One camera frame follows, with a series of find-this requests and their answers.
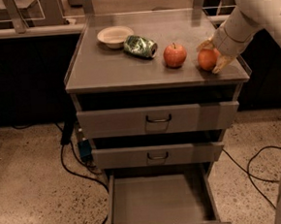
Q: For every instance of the orange fruit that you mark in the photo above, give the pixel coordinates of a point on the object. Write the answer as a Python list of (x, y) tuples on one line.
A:
[(207, 58)]

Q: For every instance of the top grey drawer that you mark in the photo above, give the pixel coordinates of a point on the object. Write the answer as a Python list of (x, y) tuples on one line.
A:
[(161, 120)]

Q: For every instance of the white bowl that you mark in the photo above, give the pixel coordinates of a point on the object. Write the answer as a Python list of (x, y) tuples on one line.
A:
[(114, 37)]

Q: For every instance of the middle grey drawer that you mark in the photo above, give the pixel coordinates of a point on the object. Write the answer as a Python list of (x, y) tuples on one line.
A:
[(170, 154)]

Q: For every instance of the blue power box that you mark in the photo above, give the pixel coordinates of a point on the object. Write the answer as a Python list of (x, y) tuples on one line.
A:
[(84, 147)]

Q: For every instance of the grey drawer cabinet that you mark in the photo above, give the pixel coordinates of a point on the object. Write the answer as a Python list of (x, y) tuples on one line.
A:
[(104, 79)]

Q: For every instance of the bottom grey drawer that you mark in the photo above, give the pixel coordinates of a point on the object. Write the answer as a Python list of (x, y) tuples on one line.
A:
[(180, 196)]

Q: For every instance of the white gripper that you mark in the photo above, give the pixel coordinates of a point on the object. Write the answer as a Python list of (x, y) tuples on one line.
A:
[(222, 41)]

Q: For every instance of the red apple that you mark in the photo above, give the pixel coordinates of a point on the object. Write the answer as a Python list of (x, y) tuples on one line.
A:
[(174, 55)]

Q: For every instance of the crushed green can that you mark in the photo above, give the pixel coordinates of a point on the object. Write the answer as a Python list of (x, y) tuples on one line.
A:
[(140, 46)]

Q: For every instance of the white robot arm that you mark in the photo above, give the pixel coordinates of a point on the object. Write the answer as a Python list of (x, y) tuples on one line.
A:
[(270, 20)]

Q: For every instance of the grey drawer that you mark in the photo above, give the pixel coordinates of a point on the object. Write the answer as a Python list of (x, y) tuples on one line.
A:
[(170, 154), (180, 196), (161, 120)]

